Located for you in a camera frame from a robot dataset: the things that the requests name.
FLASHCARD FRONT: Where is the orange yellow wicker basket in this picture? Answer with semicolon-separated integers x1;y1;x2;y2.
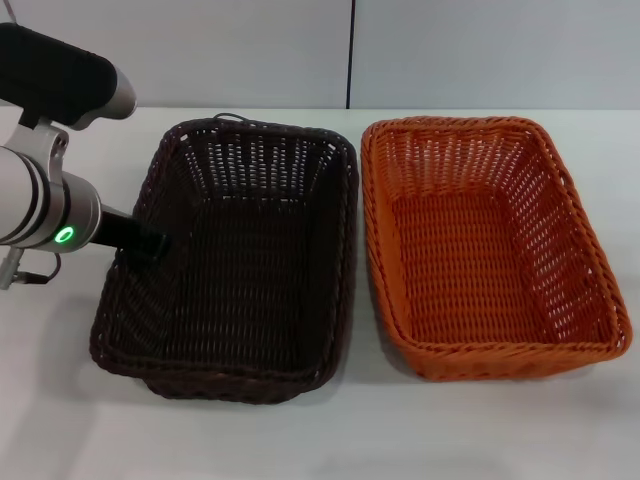
359;115;634;384

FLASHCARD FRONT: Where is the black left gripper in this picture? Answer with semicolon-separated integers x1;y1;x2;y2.
97;209;173;262

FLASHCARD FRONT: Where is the dark brown wicker basket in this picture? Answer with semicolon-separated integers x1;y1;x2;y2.
88;116;362;404

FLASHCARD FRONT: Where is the thin black cable with plug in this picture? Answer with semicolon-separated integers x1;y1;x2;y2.
0;245;63;292

